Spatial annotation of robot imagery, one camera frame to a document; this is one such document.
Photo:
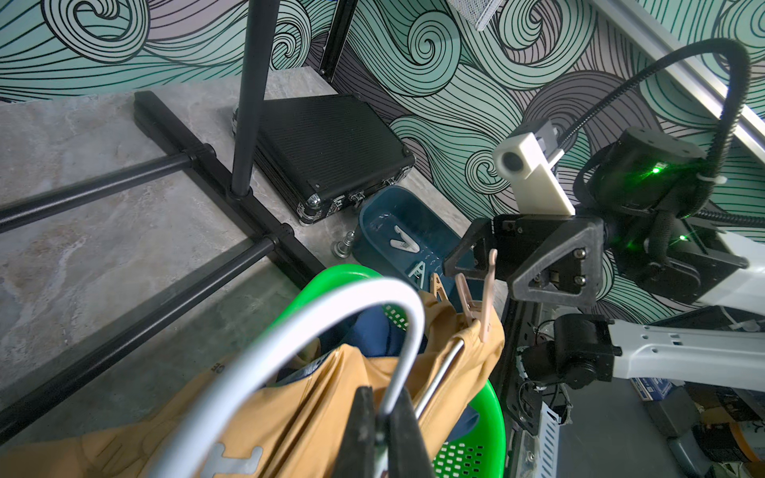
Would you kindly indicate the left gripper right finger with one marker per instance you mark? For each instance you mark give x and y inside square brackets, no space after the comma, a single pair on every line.
[407,454]

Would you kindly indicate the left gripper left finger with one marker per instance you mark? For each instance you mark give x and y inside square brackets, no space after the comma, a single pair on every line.
[356,457]

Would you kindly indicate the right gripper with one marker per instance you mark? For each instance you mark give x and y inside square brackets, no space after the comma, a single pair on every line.
[543,259]

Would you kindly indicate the tan cartoon print t-shirt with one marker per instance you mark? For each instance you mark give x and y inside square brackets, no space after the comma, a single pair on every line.
[294,430]

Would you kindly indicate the white clothespin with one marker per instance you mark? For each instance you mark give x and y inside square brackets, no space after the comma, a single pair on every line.
[404,242]

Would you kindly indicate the white wire hanger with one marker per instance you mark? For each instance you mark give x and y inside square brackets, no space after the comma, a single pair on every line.
[286,354]

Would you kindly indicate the navy Mickey print t-shirt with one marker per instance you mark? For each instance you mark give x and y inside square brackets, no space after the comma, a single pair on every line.
[372,332]

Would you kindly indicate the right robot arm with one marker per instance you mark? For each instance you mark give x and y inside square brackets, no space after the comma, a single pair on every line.
[642,198]

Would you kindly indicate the green plastic basket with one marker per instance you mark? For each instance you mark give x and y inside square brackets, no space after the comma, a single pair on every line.
[476,447]

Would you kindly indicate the teal plastic tray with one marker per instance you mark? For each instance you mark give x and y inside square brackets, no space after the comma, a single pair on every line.
[395,205]

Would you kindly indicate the silver levelling foot bolt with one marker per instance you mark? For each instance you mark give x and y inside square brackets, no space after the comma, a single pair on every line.
[342,248]

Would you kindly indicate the black ribbed case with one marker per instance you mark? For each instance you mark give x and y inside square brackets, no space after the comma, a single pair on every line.
[324,154]

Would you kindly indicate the white slotted cable duct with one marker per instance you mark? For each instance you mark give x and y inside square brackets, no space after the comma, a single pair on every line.
[540,459]

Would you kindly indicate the clear mesh wall bin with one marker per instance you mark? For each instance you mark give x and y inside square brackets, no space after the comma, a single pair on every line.
[478,13]

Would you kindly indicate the black clothes rack frame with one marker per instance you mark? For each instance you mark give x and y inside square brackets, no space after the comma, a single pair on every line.
[127,265]

